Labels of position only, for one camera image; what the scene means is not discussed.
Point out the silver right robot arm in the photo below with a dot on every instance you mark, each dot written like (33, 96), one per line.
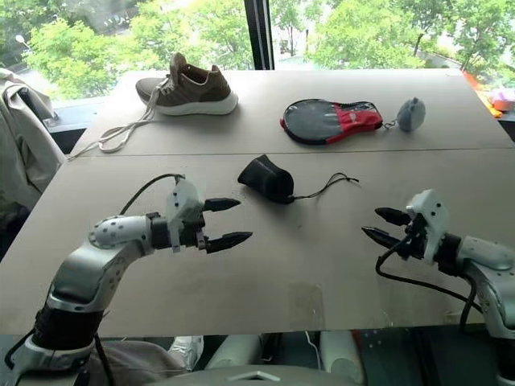
(491, 273)

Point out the black window frame post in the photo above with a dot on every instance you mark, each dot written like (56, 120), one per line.
(259, 34)

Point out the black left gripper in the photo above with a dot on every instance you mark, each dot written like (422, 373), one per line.
(193, 235)

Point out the brown sneaker with white sole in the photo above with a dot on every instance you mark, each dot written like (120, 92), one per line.
(193, 92)

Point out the white shoe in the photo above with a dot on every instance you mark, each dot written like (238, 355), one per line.
(189, 350)

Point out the red and black paddle case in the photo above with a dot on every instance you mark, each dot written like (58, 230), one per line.
(318, 120)

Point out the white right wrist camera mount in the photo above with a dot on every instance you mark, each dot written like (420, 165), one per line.
(432, 217)

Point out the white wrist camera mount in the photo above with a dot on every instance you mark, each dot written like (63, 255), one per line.
(432, 217)
(183, 201)

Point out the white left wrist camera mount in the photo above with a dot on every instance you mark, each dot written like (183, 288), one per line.
(183, 201)

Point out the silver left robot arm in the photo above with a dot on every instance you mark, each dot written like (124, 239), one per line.
(100, 273)

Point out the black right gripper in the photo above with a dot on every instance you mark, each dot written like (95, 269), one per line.
(414, 241)

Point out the grey round pouch with clip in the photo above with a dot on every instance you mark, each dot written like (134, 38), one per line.
(412, 114)

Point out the beige jacket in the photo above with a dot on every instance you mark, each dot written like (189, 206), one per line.
(20, 140)

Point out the clear tape patch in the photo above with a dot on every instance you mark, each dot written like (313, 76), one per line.
(306, 307)

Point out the grey robot torso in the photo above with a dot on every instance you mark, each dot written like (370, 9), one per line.
(201, 378)

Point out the pink cloth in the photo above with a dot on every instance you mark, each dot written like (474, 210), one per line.
(137, 362)

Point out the orange and pink object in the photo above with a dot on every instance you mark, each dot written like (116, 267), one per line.
(503, 100)

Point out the white cylinder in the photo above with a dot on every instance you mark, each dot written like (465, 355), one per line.
(233, 351)
(342, 354)

